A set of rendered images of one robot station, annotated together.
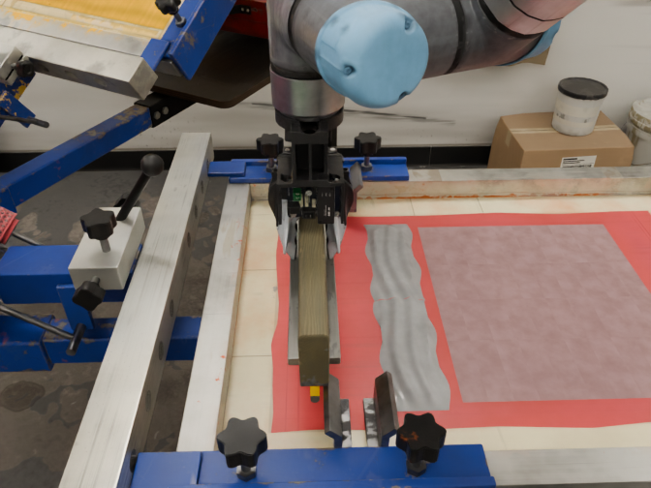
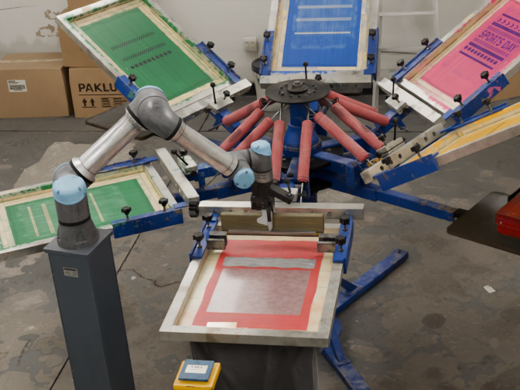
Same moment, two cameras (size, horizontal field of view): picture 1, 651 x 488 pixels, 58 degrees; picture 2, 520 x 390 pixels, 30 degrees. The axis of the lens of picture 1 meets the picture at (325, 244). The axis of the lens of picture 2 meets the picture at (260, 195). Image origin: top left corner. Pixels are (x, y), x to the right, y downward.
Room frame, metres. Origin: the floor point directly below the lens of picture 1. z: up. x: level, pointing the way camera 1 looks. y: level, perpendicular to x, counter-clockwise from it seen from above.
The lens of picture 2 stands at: (1.36, -3.24, 2.88)
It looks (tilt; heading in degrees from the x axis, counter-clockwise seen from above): 27 degrees down; 104
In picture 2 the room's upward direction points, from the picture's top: 5 degrees counter-clockwise
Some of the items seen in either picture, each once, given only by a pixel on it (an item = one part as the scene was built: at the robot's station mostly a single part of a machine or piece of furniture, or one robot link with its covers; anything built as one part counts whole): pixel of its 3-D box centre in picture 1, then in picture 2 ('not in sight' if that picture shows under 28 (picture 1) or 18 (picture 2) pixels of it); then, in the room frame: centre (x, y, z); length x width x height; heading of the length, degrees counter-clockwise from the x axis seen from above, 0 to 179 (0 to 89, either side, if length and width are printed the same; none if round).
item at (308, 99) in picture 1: (311, 87); (263, 175); (0.57, 0.01, 1.27); 0.08 x 0.08 x 0.05
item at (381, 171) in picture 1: (319, 182); (343, 246); (0.87, 0.01, 0.97); 0.30 x 0.05 x 0.07; 92
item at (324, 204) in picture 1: (310, 161); (262, 193); (0.56, 0.02, 1.19); 0.09 x 0.08 x 0.12; 2
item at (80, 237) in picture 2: not in sight; (76, 227); (-0.04, -0.40, 1.25); 0.15 x 0.15 x 0.10
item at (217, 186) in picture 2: not in sight; (176, 200); (0.04, 0.49, 0.90); 1.24 x 0.06 x 0.06; 32
